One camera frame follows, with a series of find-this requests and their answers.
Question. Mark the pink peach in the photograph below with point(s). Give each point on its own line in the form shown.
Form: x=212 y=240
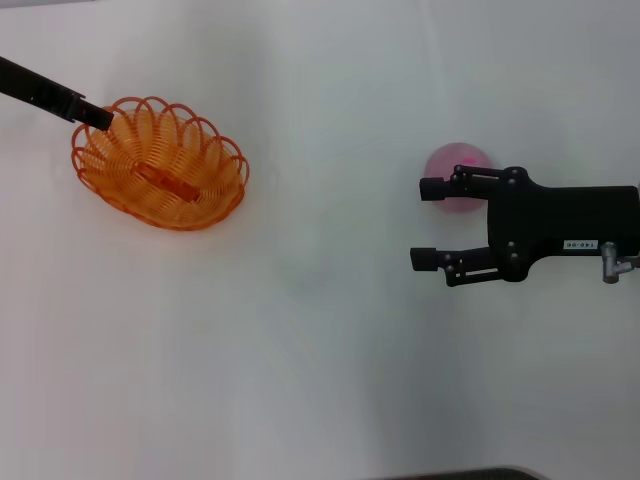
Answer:
x=447 y=160

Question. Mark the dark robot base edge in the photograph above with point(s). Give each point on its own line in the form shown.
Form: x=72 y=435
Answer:
x=470 y=474

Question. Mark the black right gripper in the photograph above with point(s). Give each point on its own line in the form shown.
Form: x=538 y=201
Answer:
x=550 y=220

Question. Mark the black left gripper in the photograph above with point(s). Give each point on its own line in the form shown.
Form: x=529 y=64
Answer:
x=35 y=90

